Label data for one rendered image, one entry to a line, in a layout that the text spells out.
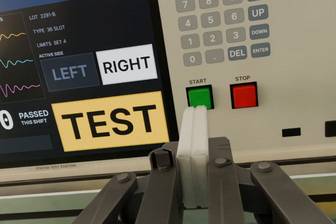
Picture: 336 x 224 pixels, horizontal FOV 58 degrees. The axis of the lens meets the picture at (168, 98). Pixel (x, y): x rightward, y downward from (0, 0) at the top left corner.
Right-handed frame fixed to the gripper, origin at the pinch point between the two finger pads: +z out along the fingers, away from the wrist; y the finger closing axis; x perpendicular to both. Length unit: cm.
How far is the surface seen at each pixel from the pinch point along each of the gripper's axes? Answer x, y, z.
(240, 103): -0.6, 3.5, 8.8
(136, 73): 3.0, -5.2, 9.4
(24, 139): -2.2, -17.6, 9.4
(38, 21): 8.6, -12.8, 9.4
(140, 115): -0.9, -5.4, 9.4
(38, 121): -0.5, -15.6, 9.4
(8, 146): -2.8, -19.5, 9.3
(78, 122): -1.0, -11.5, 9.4
